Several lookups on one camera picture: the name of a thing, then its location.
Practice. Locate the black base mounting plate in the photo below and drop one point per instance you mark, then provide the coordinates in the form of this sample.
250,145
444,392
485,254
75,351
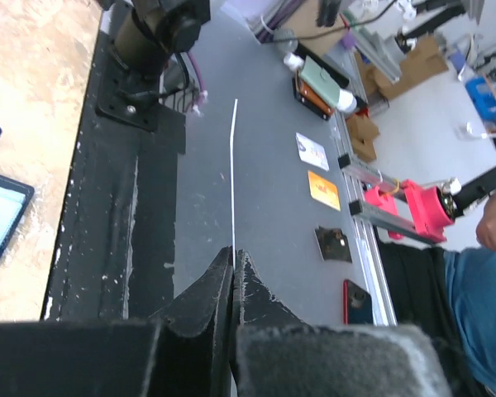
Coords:
114,250

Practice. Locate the pink plastic fixture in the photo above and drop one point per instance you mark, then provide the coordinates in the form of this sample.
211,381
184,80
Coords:
410,210

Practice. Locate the white card on bench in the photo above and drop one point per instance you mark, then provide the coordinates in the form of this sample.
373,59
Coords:
311,152

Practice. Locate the cardboard boxes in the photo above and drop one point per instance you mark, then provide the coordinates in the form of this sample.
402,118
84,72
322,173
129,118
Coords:
421,64

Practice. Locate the dark brown card on bench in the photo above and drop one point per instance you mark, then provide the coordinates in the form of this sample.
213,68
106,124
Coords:
333,244

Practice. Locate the bystander in blue shirt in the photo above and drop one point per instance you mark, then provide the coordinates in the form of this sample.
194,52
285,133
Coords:
471,289

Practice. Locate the green card wallet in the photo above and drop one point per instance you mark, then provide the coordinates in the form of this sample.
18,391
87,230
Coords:
320,81

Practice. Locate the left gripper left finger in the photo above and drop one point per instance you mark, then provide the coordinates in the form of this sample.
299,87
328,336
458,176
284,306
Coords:
182,350

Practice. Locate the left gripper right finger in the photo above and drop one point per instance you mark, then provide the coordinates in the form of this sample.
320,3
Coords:
277,354

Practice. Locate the red smartphone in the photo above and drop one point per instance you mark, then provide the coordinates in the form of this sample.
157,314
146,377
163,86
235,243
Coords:
357,304

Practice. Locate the orange card on bench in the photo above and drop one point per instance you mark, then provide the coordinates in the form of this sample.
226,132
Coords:
323,191

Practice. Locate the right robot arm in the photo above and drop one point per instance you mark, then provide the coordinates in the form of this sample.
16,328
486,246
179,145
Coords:
153,31

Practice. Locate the aluminium frame rail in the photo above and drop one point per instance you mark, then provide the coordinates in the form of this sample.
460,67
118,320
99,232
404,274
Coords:
356,173

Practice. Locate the white bottle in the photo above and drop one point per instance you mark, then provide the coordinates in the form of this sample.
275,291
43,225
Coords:
347,103

